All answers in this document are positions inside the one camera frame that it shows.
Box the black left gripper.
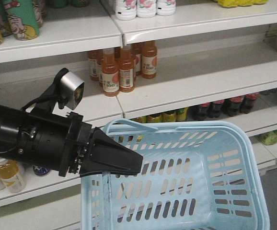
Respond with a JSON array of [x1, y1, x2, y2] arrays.
[[16, 112, 143, 177]]

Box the light blue plastic basket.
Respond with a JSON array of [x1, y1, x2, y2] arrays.
[[81, 119, 270, 230]]

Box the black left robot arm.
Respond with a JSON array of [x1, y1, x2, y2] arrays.
[[0, 105, 143, 177]]

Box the coke bottle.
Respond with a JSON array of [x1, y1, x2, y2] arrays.
[[190, 103, 210, 121], [223, 95, 244, 117], [208, 99, 225, 118], [240, 92, 259, 114]]

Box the yellow lemon tea bottle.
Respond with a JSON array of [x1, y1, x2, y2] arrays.
[[175, 107, 189, 122], [132, 116, 147, 124], [162, 110, 176, 122], [146, 113, 162, 123]]

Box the blue sports drink bottle left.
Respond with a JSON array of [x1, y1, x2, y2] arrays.
[[33, 165, 51, 177]]

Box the orange C100 bottle front left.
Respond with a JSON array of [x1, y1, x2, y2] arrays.
[[102, 48, 119, 97]]

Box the orange c100 bottle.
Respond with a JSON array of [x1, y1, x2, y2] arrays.
[[141, 40, 158, 79], [118, 45, 135, 92], [102, 48, 119, 97]]

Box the orange juice bottle front left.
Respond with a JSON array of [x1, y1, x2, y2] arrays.
[[0, 158, 25, 194]]

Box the orange C100 bottle front right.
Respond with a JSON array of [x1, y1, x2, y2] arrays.
[[118, 45, 135, 92]]

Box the white store shelving unit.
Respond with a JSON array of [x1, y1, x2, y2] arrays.
[[0, 0, 277, 230]]

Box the white peach drink bottle left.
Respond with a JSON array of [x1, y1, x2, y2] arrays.
[[115, 0, 137, 21]]

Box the white peach drink bottle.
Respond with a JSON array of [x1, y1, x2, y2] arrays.
[[115, 0, 137, 21], [156, 0, 176, 16], [137, 0, 156, 18]]

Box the white peach drink bottle middle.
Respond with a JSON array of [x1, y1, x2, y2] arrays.
[[137, 0, 156, 18]]

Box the white peach drink bottle right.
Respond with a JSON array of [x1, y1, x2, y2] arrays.
[[156, 0, 176, 16]]

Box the green cartoon can right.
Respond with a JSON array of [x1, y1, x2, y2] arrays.
[[3, 0, 40, 41]]

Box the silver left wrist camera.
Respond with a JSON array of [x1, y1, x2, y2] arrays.
[[60, 71, 85, 110]]

